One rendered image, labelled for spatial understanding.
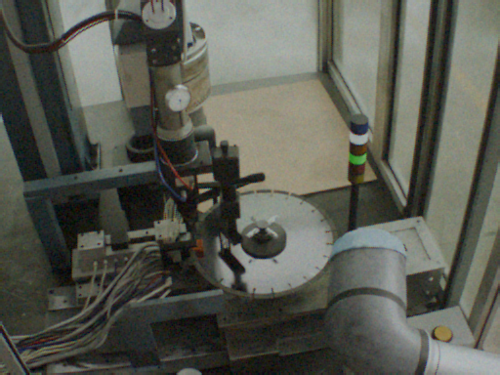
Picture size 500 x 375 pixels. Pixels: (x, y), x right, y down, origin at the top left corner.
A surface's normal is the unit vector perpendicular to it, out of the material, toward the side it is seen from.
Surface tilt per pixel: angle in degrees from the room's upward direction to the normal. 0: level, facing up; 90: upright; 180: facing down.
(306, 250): 0
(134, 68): 90
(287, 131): 0
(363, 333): 35
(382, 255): 17
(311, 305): 0
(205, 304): 90
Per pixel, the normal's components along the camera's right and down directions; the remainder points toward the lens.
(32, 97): 0.17, 0.65
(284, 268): -0.05, -0.74
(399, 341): 0.22, -0.47
